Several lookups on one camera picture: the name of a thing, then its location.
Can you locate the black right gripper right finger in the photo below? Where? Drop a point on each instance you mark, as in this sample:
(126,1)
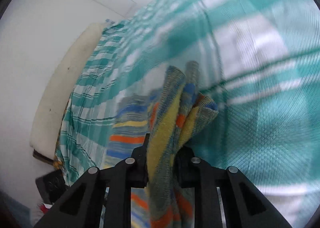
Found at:
(224,197)

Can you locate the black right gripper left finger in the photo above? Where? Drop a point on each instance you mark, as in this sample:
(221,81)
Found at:
(101,195)

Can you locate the striped knit sweater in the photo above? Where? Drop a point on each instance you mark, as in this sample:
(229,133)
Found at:
(169,117)

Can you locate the cream padded headboard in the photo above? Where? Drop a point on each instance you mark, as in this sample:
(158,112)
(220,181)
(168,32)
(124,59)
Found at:
(49,114)

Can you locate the teal white plaid bedspread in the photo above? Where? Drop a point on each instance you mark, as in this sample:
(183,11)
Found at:
(257,59)

